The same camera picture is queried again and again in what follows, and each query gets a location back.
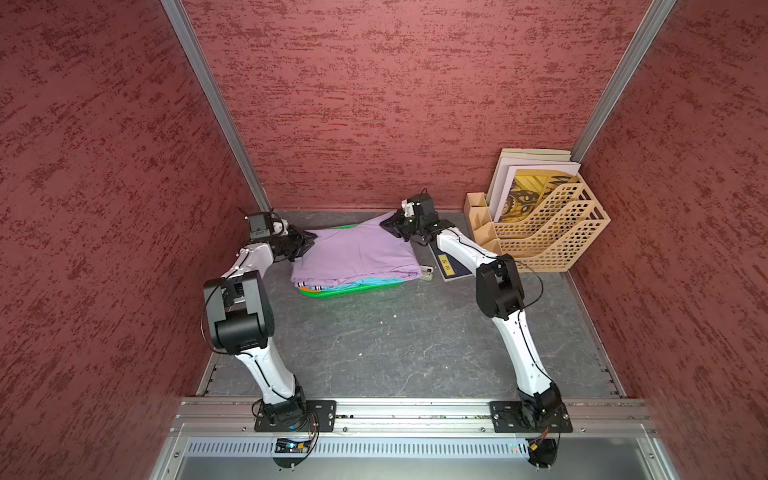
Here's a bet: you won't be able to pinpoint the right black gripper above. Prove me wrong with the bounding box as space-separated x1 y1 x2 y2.
384 207 427 240

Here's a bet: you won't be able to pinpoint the purple pants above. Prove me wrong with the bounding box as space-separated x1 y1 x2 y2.
290 209 424 289

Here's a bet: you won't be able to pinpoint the green plastic basket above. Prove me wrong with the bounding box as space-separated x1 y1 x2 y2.
298 223 409 300

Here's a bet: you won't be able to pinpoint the teal pants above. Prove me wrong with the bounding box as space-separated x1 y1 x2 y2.
295 274 421 292

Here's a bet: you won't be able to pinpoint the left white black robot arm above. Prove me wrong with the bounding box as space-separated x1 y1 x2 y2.
203 226 317 431

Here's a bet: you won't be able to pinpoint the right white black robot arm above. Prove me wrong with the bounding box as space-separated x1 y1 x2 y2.
380 201 570 432

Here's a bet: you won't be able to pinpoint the white stapler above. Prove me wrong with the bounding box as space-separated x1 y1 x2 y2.
420 265 434 281

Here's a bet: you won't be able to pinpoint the dark purple notebook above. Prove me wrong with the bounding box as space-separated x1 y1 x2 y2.
429 241 474 282

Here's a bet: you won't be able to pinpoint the pale pink folder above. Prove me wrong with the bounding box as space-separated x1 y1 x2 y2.
486 148 581 222

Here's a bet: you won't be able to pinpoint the yellow patterned magazine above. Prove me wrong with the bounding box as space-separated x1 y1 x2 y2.
498 169 580 223

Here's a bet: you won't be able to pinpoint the beige plastic file organizer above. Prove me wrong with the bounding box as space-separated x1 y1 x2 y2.
464 182 610 273

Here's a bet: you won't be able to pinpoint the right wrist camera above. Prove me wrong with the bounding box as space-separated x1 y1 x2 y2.
401 190 435 221

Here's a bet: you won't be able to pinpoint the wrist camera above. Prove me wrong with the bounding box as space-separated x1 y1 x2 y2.
245 211 288 242
401 190 435 221

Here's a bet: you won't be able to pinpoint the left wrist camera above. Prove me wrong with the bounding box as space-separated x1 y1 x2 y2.
245 211 288 242

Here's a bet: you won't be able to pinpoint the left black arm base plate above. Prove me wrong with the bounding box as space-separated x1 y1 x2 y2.
251 400 337 433

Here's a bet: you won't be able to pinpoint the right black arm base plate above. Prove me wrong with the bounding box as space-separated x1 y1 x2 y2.
488 401 573 434

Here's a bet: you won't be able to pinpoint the aluminium front rail frame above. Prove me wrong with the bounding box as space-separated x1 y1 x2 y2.
150 396 678 479

